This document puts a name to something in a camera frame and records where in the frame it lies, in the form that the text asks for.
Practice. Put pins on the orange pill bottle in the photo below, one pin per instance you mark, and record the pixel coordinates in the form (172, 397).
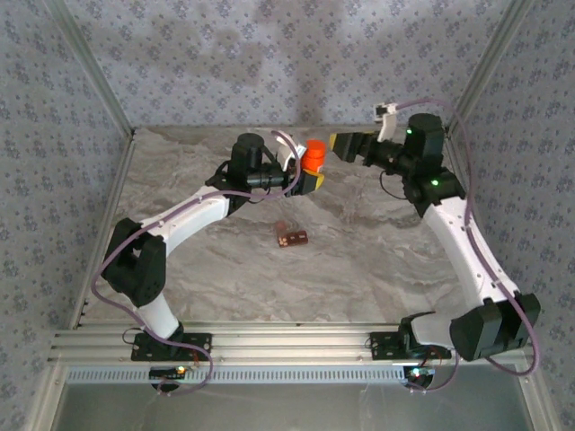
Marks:
(311, 164)

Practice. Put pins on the orange bottle cap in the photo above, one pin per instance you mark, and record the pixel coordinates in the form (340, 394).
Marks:
(314, 147)

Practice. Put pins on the brown pill organizer box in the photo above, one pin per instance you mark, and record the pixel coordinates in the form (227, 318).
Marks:
(297, 238)

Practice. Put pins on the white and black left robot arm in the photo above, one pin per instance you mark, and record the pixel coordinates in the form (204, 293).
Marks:
(188, 215)

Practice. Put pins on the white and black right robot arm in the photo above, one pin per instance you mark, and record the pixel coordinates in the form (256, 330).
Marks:
(458, 251)

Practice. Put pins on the small black circuit board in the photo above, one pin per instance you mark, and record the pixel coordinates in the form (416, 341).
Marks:
(418, 373)
(166, 372)

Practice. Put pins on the grey metal panel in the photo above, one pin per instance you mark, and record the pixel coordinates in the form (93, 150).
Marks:
(292, 408)

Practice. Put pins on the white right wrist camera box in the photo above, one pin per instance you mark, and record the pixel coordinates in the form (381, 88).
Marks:
(387, 128)

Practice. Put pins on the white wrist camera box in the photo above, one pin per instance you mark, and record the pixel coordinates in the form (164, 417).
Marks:
(387, 128)
(285, 155)

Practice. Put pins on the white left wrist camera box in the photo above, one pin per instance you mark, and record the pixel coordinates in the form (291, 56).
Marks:
(285, 155)

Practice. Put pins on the aluminium frame post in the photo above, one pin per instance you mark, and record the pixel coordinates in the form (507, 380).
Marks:
(486, 67)
(93, 67)

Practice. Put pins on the aluminium mounting rail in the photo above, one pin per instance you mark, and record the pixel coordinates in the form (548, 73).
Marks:
(292, 343)

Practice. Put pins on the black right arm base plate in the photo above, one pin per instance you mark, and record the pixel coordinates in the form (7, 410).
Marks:
(379, 348)

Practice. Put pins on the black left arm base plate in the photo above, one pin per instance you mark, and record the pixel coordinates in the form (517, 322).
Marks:
(204, 341)

